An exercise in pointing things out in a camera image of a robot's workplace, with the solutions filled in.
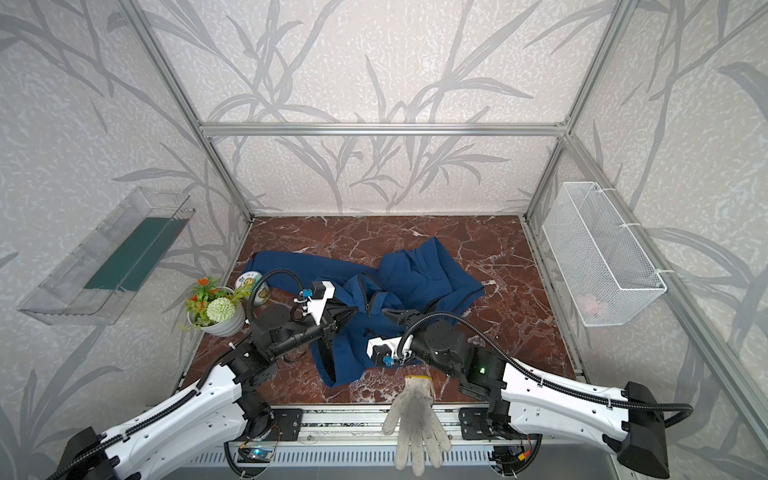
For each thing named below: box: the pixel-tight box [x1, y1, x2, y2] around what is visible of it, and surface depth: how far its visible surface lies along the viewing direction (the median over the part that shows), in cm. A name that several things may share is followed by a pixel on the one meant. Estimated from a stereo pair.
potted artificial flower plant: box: [180, 277, 254, 337], surface depth 80 cm
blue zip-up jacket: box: [246, 238, 485, 387], surface depth 93 cm
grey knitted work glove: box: [382, 375, 451, 477], surface depth 75 cm
